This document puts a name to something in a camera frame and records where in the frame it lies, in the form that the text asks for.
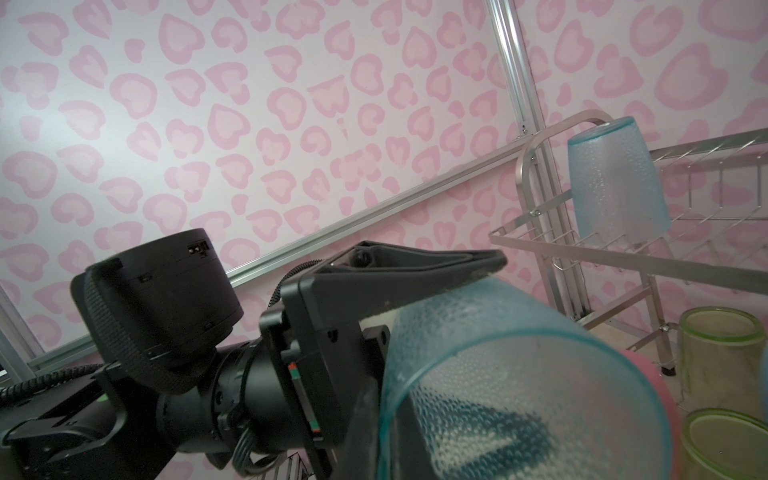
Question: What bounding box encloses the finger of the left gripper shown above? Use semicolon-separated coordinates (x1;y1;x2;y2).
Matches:
338;377;380;480
287;241;507;330

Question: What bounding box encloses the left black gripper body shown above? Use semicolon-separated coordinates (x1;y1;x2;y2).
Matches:
156;259;390;479

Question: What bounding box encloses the teal plastic cup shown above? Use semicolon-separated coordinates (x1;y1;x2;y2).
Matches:
377;277;673;479
567;116;671;245

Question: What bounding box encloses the pink plastic cup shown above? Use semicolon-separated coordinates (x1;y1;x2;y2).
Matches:
620;350;682;480

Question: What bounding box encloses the green plastic cup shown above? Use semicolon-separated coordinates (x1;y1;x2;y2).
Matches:
680;409;767;479
677;306;767;419

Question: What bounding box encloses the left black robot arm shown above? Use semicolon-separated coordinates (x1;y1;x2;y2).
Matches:
1;229;507;479

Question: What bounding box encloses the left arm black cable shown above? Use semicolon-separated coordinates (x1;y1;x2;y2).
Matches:
0;362;103;409

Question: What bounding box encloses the left aluminium frame beam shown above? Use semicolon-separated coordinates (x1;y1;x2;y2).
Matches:
1;133;533;383

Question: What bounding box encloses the chrome wire dish rack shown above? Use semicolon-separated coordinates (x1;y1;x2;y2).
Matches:
490;110;767;373

